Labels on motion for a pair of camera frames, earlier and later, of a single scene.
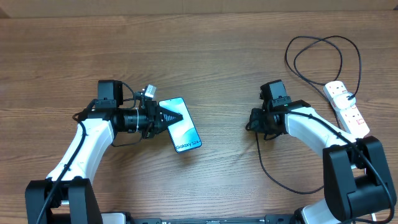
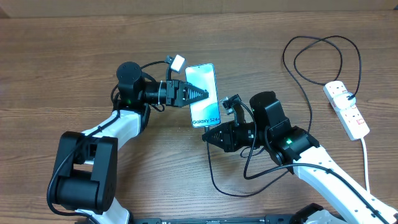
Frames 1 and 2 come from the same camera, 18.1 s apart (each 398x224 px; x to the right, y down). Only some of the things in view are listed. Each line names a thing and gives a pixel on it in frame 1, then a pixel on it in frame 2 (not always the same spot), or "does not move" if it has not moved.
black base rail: [279, 219] does not move
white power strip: [351, 116] does not move
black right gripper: [254, 126] to [229, 142]
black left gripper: [155, 124] to [178, 98]
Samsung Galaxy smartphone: [184, 134] to [204, 112]
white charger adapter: [342, 102] does not move
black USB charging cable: [312, 81] to [224, 191]
